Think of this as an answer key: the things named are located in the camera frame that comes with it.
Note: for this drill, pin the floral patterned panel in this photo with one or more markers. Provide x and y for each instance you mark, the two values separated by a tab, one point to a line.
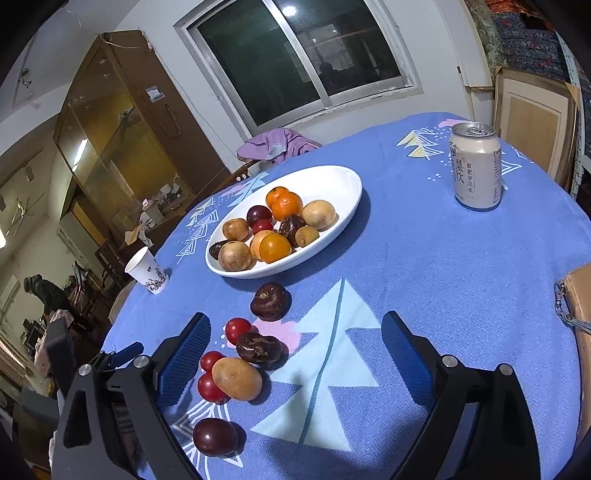
482	23

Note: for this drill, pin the purple garment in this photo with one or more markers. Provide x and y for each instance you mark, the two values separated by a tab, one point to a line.
277	143

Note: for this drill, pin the dark mangosteen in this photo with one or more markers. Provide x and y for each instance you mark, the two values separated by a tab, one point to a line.
214	249
291	229
270	301
259	349

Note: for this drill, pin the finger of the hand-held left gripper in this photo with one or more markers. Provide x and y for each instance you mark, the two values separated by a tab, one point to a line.
129	350

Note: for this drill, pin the tan crumpled paper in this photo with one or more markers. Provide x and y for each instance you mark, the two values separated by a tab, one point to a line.
134	235

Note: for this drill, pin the white oval plate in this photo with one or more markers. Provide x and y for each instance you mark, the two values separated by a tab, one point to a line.
337	184

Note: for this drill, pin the small brown kiwi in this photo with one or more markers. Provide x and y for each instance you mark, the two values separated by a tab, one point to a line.
308	236

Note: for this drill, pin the tan leather bag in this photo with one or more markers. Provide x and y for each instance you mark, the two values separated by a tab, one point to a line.
577	290

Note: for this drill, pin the wooden glass cabinet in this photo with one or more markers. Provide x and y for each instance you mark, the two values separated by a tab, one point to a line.
129	138

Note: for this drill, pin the pale orange fruit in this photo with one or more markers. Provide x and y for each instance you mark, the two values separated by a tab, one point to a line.
256	242

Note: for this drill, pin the blue printed tablecloth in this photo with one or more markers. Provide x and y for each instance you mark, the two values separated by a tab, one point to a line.
415	254

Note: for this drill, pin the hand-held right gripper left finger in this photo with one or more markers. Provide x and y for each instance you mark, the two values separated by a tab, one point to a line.
184	355

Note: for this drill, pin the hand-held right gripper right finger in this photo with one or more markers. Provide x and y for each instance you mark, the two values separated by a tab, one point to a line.
406	355

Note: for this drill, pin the mandarin orange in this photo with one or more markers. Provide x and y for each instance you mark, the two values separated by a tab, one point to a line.
287	207
276	193

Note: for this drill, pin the white printed paper cup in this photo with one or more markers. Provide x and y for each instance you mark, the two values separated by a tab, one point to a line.
145	272

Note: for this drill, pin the orange tomato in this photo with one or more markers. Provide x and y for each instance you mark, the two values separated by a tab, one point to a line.
275	248

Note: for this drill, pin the dark red plum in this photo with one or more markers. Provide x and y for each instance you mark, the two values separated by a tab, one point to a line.
214	437
257	214

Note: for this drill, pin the wooden framed panel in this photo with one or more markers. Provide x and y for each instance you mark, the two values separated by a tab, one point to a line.
531	120

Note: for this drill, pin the wooden armchair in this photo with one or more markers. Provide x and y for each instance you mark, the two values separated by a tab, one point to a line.
242	171

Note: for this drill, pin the large brown kiwi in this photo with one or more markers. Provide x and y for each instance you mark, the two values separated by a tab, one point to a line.
318	213
237	378

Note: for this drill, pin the wooden chair with beige cushion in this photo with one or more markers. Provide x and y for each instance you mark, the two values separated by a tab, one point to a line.
121	302

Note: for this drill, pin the red cherry tomato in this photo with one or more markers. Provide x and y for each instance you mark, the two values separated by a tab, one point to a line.
237	330
263	226
207	388
210	360

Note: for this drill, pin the white beverage can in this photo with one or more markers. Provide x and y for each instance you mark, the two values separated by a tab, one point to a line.
475	170

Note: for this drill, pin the sliding glass window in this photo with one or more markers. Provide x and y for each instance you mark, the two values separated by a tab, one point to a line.
300	60

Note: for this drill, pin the white wooden board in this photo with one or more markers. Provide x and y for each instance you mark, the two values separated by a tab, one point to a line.
457	46

